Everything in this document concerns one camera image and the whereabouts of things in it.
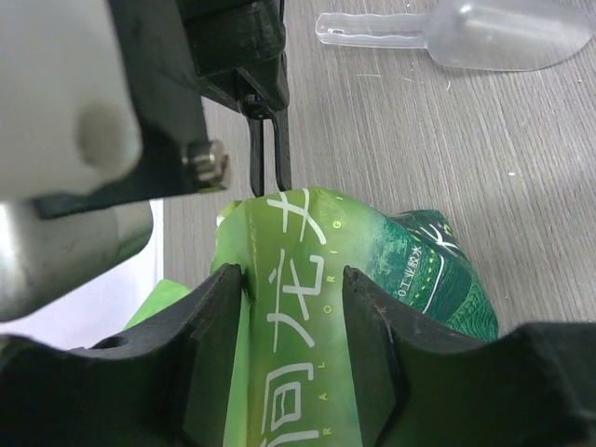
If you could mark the clear plastic scoop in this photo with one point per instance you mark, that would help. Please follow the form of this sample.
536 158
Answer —
500 36

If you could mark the green litter bag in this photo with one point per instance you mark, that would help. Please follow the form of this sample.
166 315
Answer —
292 382

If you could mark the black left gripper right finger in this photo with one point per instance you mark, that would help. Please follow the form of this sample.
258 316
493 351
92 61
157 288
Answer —
419 383

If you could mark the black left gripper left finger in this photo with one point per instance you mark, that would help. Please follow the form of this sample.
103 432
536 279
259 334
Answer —
163 382

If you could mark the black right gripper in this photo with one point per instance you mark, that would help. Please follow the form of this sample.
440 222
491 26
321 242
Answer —
176 54

